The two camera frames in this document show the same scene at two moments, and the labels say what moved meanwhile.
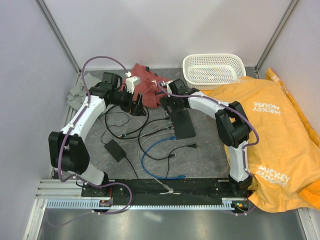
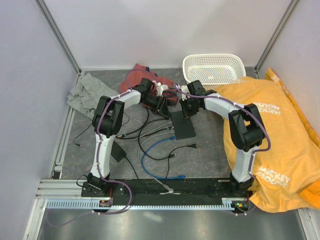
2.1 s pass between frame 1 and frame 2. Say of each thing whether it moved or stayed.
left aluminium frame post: stayed
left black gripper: moved
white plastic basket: stayed
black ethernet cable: moved
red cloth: stayed
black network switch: stayed
